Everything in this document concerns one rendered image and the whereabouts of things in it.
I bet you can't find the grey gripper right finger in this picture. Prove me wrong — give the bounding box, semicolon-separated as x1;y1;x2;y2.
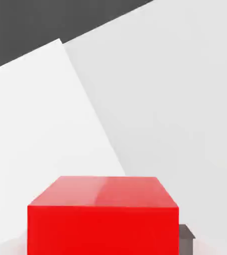
178;224;209;255

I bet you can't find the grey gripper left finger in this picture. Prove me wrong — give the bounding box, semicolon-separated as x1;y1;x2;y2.
16;241;28;255

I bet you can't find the small red cube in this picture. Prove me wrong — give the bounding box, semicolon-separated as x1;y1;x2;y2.
27;175;180;255

